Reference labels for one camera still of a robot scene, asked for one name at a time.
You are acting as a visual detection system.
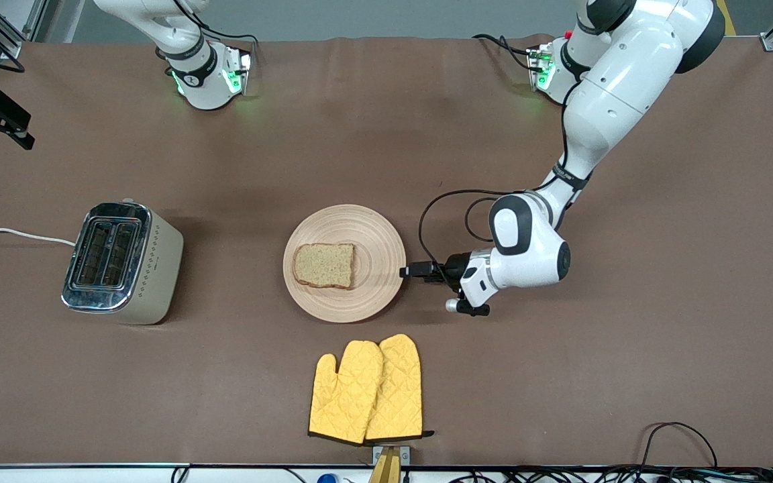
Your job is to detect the brown table cover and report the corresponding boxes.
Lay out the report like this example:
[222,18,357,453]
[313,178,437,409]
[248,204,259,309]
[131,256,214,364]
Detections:
[0,35,773,468]

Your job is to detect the black left base cable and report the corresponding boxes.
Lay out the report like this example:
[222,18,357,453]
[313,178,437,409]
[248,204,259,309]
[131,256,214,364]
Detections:
[472,33,537,72]

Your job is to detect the black base cable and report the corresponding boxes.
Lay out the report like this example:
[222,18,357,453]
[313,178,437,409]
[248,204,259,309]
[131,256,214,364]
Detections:
[472,33,537,72]
[189,23,264,46]

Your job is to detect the white toaster power cord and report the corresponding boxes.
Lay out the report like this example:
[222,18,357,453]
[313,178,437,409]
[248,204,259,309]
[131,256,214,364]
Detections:
[0,224,77,247]

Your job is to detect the black looped cable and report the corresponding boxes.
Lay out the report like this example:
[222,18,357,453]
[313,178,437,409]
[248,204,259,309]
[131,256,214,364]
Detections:
[640,421,720,470]

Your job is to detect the silver beige toaster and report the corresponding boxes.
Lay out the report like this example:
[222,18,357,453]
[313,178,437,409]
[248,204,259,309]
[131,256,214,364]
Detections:
[61,199,185,326]

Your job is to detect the black right base cable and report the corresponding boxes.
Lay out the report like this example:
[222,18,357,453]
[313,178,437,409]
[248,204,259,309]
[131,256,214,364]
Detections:
[189,23,264,46]

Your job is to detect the tangled black cable bundle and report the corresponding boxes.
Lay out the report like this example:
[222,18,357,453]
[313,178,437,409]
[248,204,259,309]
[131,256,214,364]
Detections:
[450,466,773,483]

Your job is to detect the round wooden plate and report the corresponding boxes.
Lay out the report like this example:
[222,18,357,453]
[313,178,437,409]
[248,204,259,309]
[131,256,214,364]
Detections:
[282,204,407,324]

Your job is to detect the slice of toast bread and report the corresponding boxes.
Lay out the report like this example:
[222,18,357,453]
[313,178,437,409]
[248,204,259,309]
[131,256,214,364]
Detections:
[292,242,356,290]

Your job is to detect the yellow quilted oven mitt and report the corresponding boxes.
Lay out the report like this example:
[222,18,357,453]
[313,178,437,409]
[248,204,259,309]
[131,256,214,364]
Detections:
[364,333,435,441]
[308,340,384,445]

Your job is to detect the small metal bracket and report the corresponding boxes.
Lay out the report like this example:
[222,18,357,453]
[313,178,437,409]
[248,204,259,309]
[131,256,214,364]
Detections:
[372,445,411,467]

